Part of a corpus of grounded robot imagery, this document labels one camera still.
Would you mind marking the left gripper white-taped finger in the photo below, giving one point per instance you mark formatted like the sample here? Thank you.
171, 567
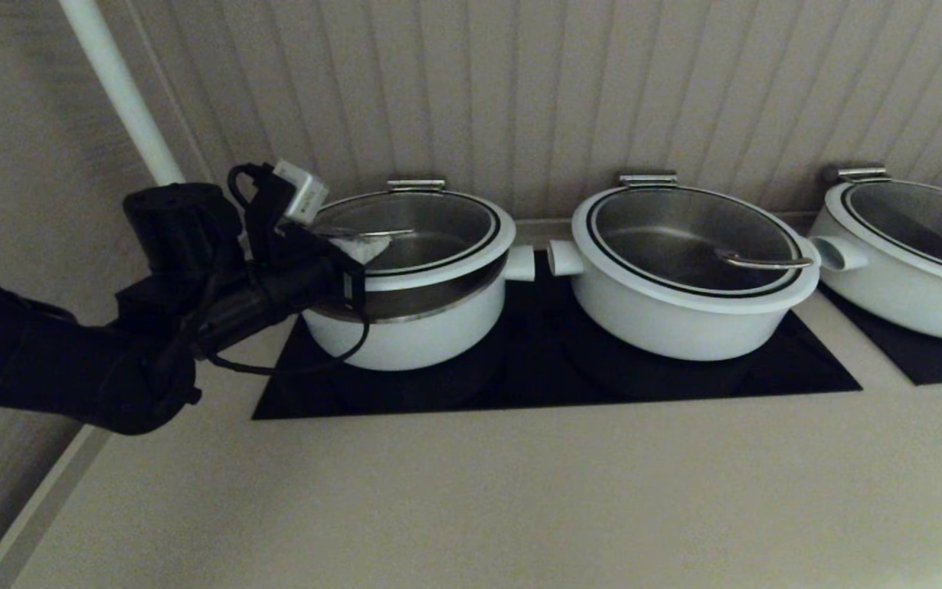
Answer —
366, 247

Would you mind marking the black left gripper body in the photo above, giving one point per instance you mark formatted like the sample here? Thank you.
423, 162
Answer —
307, 254

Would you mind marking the glass lid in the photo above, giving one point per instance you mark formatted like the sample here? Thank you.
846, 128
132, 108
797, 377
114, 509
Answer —
929, 221
438, 225
684, 237

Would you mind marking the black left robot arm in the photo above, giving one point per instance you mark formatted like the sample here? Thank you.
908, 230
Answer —
29, 352

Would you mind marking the white pot, steel inner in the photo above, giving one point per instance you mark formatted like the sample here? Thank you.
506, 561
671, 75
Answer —
912, 315
667, 335
422, 343

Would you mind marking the wide black glass cooktop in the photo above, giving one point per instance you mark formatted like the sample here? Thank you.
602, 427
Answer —
520, 384

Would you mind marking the white pole with base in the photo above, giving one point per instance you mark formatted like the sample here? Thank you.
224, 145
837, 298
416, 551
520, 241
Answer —
111, 74

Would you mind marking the narrow black glass cooktop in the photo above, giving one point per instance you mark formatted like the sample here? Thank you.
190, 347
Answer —
937, 364

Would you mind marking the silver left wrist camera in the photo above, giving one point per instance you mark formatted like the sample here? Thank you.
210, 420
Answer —
301, 192

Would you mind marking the metal hinge bracket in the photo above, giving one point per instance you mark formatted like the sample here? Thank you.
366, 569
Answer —
416, 186
648, 181
861, 175

